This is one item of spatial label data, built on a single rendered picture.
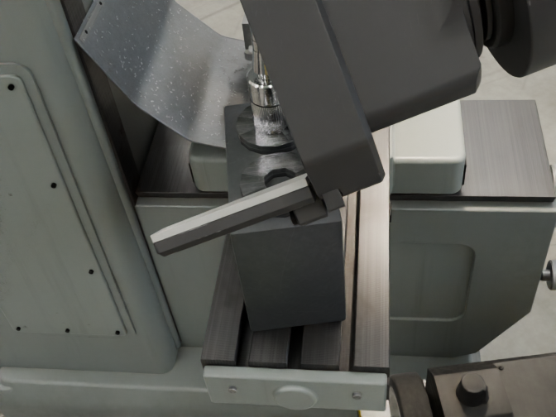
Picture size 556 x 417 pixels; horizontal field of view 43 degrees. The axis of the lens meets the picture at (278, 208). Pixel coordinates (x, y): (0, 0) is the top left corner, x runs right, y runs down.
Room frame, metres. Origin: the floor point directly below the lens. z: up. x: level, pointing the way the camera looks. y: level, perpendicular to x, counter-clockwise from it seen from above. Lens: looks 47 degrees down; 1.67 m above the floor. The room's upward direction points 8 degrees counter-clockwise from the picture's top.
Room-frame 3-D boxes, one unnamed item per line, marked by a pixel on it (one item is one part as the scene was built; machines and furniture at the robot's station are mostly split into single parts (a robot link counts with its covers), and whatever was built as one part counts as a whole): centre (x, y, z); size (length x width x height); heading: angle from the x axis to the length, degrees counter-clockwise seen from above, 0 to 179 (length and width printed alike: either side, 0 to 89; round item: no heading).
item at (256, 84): (0.66, -0.01, 1.19); 0.05 x 0.05 x 0.01
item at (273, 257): (0.61, -0.01, 1.03); 0.22 x 0.12 x 0.20; 179
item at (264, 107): (0.66, -0.01, 1.16); 0.05 x 0.05 x 0.06
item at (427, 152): (1.05, -0.12, 0.79); 0.50 x 0.35 x 0.12; 78
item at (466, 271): (1.04, -0.14, 0.43); 0.80 x 0.30 x 0.60; 78
